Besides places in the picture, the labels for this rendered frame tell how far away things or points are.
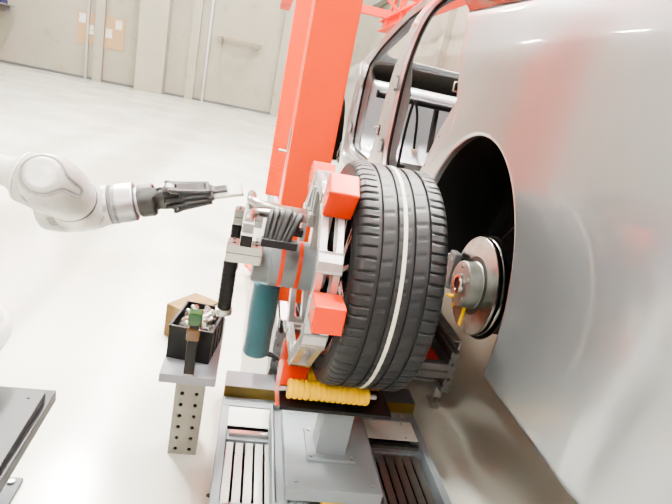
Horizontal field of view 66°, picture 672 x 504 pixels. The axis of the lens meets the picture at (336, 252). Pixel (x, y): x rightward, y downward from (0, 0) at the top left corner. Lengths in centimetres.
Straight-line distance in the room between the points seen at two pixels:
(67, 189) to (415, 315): 80
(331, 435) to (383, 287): 68
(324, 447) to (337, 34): 139
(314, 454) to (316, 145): 107
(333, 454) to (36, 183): 122
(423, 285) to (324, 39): 100
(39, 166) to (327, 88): 112
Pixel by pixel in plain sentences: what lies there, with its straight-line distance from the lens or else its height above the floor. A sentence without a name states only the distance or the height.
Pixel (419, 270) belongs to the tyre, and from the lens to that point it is 126.
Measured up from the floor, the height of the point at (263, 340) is 55.
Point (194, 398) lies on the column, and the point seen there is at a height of 24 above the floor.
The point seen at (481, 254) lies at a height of 96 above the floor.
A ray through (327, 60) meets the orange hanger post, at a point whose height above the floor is 144.
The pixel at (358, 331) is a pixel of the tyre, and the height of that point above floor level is 82.
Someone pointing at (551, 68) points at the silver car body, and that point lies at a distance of 137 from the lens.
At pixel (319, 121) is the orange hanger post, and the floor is 124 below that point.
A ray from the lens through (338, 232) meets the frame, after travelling 129.
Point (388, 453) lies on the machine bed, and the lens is 219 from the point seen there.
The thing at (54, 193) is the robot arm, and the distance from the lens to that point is 108.
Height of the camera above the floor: 135
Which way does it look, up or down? 17 degrees down
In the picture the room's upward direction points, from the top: 12 degrees clockwise
